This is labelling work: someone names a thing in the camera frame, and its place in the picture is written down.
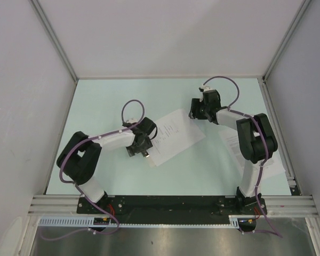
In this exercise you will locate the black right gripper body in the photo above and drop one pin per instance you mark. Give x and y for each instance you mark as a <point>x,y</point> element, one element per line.
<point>207,108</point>

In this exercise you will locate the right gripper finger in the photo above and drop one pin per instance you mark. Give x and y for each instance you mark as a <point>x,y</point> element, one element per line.
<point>195,107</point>
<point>201,114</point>

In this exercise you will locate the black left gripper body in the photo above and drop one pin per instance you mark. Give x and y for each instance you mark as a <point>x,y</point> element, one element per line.
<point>145,145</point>

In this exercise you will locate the sparse text paper sheet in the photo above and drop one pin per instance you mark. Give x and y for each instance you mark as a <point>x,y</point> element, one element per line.
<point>176,132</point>

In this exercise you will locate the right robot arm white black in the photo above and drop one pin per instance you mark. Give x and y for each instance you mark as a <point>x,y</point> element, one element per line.
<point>256,139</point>

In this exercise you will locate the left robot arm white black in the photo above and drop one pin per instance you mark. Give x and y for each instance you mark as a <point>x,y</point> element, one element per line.
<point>79,158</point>

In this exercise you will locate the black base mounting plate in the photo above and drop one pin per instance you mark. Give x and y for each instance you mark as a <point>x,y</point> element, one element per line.
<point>177,210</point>

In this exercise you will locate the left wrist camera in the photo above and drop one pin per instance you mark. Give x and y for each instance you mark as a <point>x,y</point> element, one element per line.
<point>130,122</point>

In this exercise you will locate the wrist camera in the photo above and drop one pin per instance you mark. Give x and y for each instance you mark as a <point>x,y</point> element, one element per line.
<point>204,88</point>
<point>130,122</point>

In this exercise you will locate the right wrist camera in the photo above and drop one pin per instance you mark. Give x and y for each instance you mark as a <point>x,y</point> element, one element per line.
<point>204,88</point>

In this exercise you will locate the grey slotted cable duct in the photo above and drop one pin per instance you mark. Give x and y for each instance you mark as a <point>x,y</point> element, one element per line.
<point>92,222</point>

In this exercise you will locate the right aluminium corner post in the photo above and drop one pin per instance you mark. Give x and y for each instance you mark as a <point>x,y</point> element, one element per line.
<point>296,21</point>

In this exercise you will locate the aluminium corner post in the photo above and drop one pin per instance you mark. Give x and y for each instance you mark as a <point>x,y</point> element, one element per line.
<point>50,32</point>
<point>296,21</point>

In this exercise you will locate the aluminium front frame rail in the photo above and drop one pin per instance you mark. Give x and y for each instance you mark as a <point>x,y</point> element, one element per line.
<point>277,206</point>

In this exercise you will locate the left aluminium corner post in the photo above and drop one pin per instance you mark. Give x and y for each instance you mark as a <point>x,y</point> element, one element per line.
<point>50,32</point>

